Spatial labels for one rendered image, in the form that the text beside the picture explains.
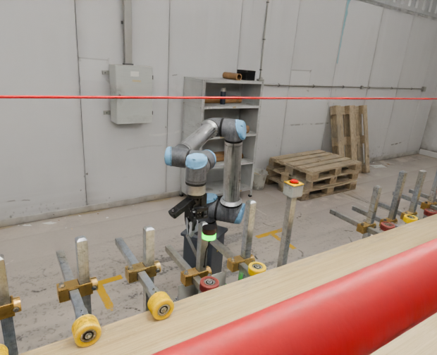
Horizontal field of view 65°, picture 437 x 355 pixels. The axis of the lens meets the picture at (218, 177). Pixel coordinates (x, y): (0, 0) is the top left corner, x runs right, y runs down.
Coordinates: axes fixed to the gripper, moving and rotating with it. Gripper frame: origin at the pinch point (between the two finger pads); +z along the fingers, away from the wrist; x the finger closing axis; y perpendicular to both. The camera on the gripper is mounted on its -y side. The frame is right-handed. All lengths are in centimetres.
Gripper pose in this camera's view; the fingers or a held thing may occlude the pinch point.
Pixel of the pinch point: (189, 234)
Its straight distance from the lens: 158.6
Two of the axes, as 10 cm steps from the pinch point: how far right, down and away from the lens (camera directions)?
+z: -0.6, 9.4, 3.2
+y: 8.4, -1.2, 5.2
